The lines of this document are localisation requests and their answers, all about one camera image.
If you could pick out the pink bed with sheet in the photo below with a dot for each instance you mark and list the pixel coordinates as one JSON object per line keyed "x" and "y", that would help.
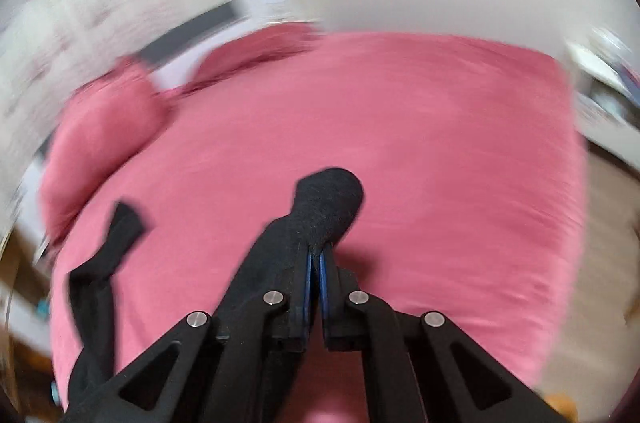
{"x": 350, "y": 227}

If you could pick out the white right nightstand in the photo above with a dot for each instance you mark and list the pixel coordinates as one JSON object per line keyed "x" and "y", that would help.
{"x": 606, "y": 93}

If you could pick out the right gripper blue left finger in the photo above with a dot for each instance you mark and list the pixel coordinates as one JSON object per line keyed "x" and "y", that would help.
{"x": 291, "y": 326}

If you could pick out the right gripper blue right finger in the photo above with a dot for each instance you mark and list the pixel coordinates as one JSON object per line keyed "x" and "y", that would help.
{"x": 341, "y": 331}

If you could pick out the grey white headboard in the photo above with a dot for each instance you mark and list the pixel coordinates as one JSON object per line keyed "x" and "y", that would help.
{"x": 173, "y": 56}

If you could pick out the flat pink pillow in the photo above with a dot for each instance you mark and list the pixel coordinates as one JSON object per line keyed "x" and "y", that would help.
{"x": 271, "y": 43}

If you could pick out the large pink pillow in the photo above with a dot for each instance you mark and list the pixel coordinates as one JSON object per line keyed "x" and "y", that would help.
{"x": 102, "y": 125}

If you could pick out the patterned white curtain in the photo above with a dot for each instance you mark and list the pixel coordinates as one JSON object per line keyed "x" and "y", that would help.
{"x": 48, "y": 49}

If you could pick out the black knit garment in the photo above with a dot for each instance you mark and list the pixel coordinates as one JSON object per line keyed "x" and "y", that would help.
{"x": 209, "y": 367}

